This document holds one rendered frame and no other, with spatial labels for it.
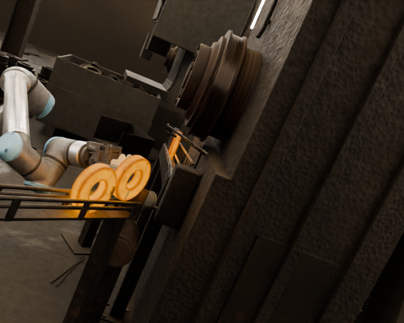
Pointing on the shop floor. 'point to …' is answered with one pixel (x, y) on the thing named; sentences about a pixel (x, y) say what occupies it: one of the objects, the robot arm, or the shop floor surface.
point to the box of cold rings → (93, 99)
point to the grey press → (185, 53)
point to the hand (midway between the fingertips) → (133, 172)
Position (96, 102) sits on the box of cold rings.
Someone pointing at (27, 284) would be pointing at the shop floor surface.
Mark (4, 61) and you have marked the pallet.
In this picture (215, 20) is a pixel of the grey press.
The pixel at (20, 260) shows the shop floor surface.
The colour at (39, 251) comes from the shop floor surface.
